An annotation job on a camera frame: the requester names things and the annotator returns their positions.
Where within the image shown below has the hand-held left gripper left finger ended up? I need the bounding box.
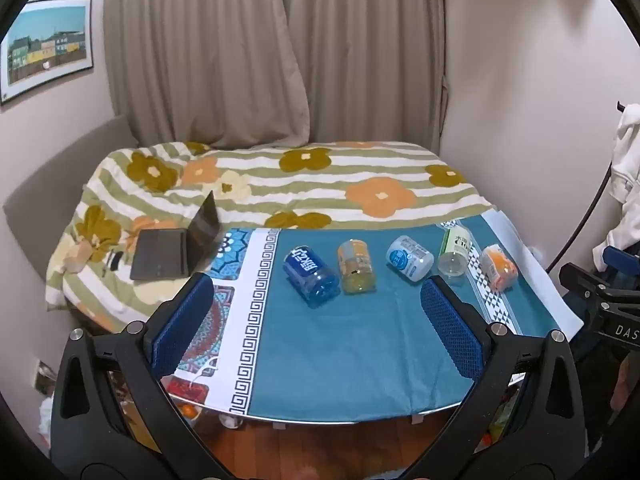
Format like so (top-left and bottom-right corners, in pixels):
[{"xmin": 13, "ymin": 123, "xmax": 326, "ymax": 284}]
[{"xmin": 50, "ymin": 272, "xmax": 226, "ymax": 480}]

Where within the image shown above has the white plastic bag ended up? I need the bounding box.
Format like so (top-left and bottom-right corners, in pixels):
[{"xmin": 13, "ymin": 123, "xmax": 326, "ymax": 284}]
[{"xmin": 39, "ymin": 397, "xmax": 56, "ymax": 441}]

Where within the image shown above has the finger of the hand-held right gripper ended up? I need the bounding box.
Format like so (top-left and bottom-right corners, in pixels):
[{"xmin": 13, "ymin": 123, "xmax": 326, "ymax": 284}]
[{"xmin": 559, "ymin": 261, "xmax": 616, "ymax": 306}]

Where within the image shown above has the floral striped blanket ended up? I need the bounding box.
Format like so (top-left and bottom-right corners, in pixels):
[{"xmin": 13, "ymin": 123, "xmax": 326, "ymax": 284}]
[{"xmin": 44, "ymin": 141, "xmax": 495, "ymax": 333}]

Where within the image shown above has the beige curtain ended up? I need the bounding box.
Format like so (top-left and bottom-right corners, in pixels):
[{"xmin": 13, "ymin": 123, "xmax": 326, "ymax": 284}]
[
  {"xmin": 276, "ymin": 0, "xmax": 447, "ymax": 153},
  {"xmin": 103, "ymin": 0, "xmax": 312, "ymax": 150}
]

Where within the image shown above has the grey laptop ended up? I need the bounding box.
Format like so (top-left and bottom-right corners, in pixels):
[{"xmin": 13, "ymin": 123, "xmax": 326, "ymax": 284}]
[{"xmin": 130, "ymin": 191, "xmax": 222, "ymax": 281}]

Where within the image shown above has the yellow-orange plastic bottle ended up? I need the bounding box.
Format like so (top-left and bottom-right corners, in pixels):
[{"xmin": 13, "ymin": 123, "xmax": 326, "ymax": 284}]
[{"xmin": 337, "ymin": 239, "xmax": 378, "ymax": 295}]

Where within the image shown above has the yellow green package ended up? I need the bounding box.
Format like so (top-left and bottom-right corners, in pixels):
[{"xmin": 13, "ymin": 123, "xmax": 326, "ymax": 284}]
[{"xmin": 487, "ymin": 395, "xmax": 521, "ymax": 443}]

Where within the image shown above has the white garment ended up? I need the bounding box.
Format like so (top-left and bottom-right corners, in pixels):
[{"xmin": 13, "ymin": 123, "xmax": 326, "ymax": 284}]
[{"xmin": 606, "ymin": 105, "xmax": 640, "ymax": 261}]

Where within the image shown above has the framed wall poster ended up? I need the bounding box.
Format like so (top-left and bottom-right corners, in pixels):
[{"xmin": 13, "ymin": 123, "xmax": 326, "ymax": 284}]
[{"xmin": 0, "ymin": 0, "xmax": 95, "ymax": 106}]

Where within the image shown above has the white blue-label bottle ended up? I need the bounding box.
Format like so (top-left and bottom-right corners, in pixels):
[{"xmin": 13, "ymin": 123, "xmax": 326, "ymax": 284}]
[{"xmin": 386, "ymin": 235, "xmax": 434, "ymax": 283}]

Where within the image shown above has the black cable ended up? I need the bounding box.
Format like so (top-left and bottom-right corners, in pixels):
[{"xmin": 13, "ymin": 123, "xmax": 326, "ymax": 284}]
[{"xmin": 545, "ymin": 160, "xmax": 615, "ymax": 273}]

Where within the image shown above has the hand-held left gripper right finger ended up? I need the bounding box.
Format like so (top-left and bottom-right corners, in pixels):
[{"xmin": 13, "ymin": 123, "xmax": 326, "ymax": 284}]
[{"xmin": 410, "ymin": 276, "xmax": 587, "ymax": 480}]

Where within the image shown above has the blue plastic bottle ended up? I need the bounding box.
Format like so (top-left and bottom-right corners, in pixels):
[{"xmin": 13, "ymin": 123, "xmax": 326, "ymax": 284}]
[{"xmin": 283, "ymin": 245, "xmax": 341, "ymax": 309}]

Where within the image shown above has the red package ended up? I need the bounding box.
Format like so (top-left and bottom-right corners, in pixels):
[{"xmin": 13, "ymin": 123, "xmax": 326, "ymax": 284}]
[{"xmin": 167, "ymin": 377, "xmax": 208, "ymax": 403}]

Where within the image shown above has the white sheet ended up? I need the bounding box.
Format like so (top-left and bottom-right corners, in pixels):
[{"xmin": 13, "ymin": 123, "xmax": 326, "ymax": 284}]
[{"xmin": 487, "ymin": 210, "xmax": 586, "ymax": 341}]

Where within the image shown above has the blue patterned tablecloth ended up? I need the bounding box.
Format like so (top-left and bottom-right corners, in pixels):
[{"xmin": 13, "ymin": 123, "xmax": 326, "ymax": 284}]
[{"xmin": 161, "ymin": 217, "xmax": 558, "ymax": 423}]

